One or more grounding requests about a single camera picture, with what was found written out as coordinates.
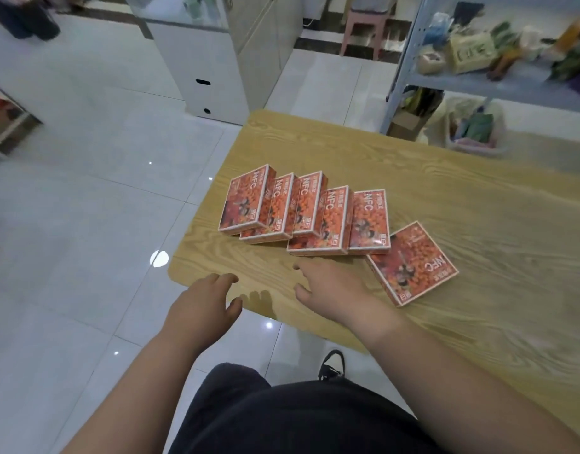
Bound person's right hand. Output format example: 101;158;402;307
292;259;406;348

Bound person's left hand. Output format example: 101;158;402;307
160;272;244;356

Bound person's left forearm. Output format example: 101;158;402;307
62;330;206;454

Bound person's right forearm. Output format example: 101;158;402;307
363;316;580;454

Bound group of orange printed boxes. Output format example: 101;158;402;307
217;164;460;308

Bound black and white shoe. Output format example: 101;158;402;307
317;349;346;382

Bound black shorts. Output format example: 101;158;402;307
168;363;444;454

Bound brown cardboard box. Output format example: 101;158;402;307
386;108;431;142

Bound white plastic basket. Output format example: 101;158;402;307
426;96;509;159

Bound green packet in basket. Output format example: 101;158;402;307
461;112;495;143

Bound white cabinet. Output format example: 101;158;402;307
123;0;306;126

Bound small round beige container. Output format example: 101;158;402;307
416;48;447;76

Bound pink plastic stool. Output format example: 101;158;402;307
339;0;398;62

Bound grey metal shelf rack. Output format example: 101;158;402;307
379;0;580;136

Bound beige carton with green print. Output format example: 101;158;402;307
448;32;497;74

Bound pale blue plastic bag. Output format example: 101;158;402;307
421;12;455;47

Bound white low shelf with red goods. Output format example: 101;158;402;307
0;78;43;160

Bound orange brown packet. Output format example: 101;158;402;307
486;46;523;82

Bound white bottle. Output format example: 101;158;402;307
519;25;545;61

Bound green packets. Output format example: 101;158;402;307
549;41;580;84

